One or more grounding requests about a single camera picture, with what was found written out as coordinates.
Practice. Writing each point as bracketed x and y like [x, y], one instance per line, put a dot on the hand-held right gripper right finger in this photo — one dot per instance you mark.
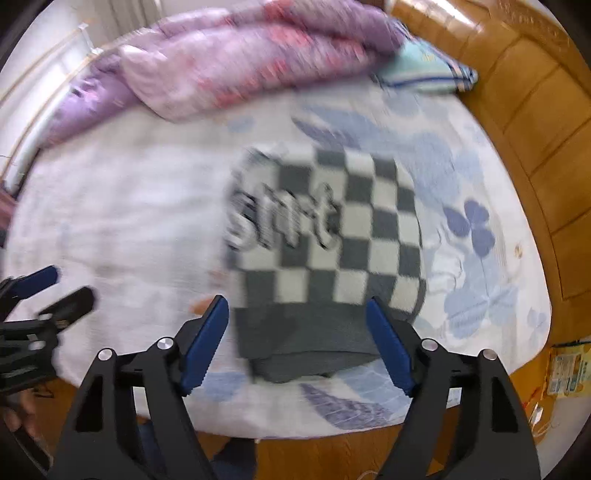
[388, 346]

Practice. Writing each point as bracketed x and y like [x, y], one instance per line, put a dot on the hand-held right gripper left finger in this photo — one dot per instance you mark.
[205, 346]

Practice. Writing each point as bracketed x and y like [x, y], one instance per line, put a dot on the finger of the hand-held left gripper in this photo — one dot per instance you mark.
[41, 279]
[71, 304]

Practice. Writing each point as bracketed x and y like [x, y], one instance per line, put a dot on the grey white checkered cardigan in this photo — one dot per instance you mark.
[332, 240]

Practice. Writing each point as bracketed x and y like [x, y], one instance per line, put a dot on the floral leaf bed sheet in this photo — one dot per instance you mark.
[138, 221]

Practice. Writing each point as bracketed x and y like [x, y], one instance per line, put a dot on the person's blue trousers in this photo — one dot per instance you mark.
[235, 461]

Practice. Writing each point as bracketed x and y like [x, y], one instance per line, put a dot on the yellow packet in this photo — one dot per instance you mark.
[570, 369]

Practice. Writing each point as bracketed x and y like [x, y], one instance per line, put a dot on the striped teal pillow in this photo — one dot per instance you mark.
[429, 69]

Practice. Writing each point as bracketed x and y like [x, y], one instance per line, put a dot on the purple floral quilt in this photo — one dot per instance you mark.
[231, 60]

